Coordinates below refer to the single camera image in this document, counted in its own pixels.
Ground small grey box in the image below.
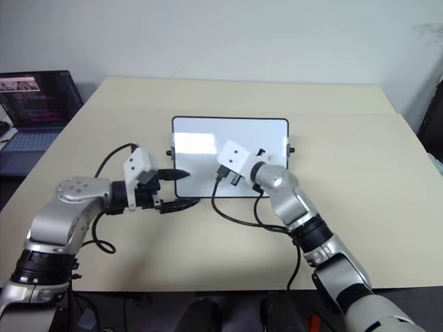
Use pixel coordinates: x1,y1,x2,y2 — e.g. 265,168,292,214
77,308,97,330

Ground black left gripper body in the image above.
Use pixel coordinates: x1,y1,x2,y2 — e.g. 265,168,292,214
134,169,163,210

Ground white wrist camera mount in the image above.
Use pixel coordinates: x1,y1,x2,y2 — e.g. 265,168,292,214
123,147,157,212
216,139,259,181

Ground open dark blue laptop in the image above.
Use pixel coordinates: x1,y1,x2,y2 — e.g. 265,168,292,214
0,70,85,178

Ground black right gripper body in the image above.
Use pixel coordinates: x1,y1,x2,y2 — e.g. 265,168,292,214
224,173,244,189

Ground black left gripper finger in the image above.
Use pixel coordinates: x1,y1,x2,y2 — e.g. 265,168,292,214
159,199,200,214
158,168,191,181

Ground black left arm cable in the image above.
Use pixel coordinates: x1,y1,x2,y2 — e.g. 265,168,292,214
91,143,140,256

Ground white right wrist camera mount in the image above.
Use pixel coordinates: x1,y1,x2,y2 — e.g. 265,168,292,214
216,139,259,181

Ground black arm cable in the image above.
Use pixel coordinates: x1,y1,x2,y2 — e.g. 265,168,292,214
211,165,301,291
91,143,140,256

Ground black-framed whiteboard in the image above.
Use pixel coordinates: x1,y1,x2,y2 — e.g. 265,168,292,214
165,116,296,199

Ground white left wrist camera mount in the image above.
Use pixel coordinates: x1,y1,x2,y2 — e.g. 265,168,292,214
123,147,157,212

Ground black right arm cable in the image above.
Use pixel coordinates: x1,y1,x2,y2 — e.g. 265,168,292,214
211,165,301,291

